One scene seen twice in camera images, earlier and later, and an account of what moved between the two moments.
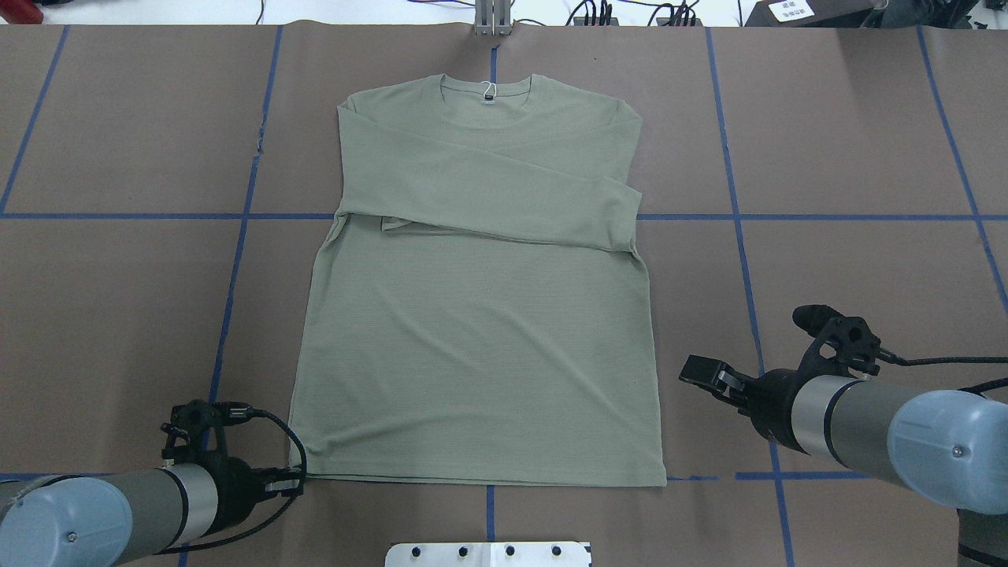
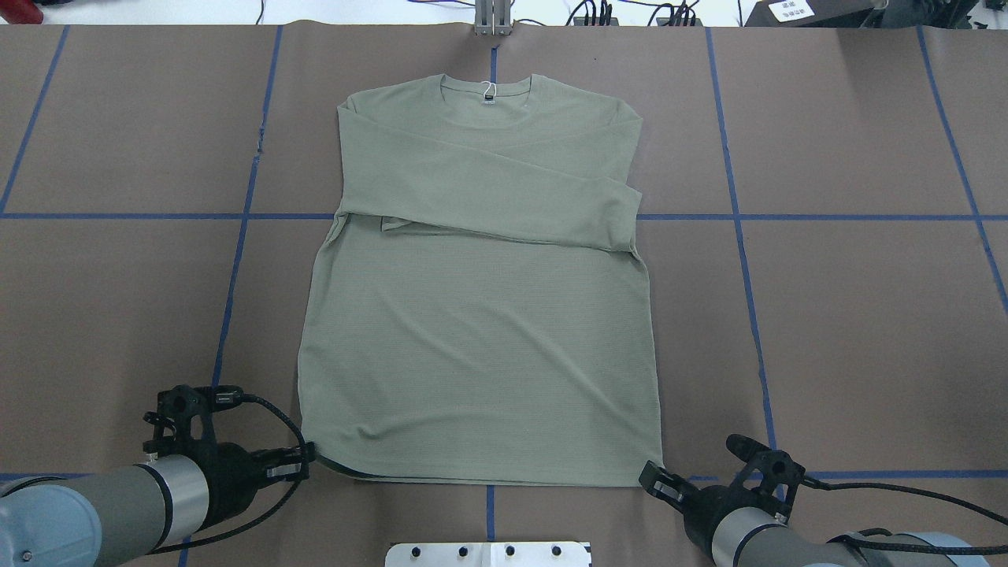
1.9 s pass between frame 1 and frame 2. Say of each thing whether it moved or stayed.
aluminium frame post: stayed
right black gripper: moved
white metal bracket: stayed
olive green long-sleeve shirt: stayed
